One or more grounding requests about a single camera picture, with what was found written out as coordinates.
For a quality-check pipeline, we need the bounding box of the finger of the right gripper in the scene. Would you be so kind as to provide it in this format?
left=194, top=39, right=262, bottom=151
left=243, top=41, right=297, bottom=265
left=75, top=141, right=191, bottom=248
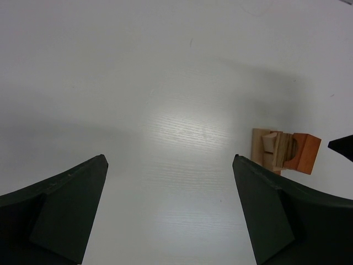
left=328, top=135, right=353, bottom=162

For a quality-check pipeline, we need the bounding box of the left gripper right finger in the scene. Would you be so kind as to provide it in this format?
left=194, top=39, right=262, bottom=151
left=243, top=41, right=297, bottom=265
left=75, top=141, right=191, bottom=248
left=233, top=155, right=352, bottom=264

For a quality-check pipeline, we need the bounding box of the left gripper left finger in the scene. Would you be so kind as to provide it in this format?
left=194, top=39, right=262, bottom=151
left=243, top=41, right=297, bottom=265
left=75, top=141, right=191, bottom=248
left=1, top=155, right=109, bottom=264

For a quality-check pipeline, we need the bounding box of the reddish arch wood block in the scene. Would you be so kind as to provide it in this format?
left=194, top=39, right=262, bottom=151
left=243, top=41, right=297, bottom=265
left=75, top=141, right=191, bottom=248
left=284, top=133, right=322, bottom=175

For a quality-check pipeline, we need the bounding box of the striped zebrawood block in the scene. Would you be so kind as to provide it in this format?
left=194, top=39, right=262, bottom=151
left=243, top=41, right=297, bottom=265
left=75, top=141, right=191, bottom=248
left=272, top=132, right=297, bottom=168

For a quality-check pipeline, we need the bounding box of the light wood cube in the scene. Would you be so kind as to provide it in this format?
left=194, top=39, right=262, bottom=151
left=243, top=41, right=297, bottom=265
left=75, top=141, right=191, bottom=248
left=262, top=132, right=277, bottom=153

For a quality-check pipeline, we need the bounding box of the light long wood block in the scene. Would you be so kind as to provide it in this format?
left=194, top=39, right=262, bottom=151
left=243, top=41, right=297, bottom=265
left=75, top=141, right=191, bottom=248
left=251, top=128, right=282, bottom=175

